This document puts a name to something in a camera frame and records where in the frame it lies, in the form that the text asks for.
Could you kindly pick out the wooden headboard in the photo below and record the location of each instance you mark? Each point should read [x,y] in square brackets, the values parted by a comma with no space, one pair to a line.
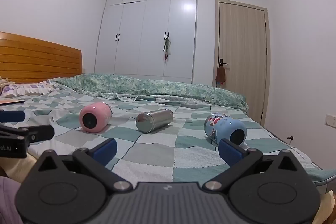
[39,61]

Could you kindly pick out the pink cup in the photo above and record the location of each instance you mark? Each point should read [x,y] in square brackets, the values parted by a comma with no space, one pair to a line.
[95,117]

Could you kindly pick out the brown hanging bag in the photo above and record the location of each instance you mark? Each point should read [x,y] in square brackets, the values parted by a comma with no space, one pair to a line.
[221,74]

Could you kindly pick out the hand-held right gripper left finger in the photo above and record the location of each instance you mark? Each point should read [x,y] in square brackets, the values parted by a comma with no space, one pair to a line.
[105,151]

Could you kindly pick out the wall socket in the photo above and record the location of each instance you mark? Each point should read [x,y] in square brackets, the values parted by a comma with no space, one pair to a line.
[330,119]

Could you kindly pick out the person's purple clothing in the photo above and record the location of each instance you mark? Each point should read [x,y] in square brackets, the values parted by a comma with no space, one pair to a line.
[9,200]

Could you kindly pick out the white wardrobe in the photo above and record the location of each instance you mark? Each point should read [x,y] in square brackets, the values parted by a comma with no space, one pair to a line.
[147,29]

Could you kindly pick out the stainless steel cup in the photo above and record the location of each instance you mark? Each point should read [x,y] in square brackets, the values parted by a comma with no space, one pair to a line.
[153,120]

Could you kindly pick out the checked green bed blanket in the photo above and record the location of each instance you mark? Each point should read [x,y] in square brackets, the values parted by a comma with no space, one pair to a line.
[157,150]

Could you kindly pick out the light wooden door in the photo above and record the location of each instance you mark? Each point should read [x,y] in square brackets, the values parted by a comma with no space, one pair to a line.
[241,56]

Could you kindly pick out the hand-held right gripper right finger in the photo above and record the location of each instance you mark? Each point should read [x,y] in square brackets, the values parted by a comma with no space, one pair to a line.
[230,151]

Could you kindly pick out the flat orange book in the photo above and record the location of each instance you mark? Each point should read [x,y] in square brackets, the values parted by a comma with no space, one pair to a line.
[11,101]

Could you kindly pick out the beige cloth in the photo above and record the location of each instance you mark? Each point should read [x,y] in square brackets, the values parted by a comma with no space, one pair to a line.
[4,82]

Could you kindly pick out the green floral quilt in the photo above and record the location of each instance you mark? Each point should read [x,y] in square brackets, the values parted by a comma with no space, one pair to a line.
[162,87]

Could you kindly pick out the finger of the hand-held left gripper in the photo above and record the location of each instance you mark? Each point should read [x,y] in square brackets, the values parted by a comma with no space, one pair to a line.
[39,133]
[13,116]

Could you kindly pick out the blue printed cup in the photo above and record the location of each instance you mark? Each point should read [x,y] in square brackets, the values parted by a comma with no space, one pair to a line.
[223,128]

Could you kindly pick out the purple floral pillow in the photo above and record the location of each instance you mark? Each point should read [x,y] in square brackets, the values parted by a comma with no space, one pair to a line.
[23,88]

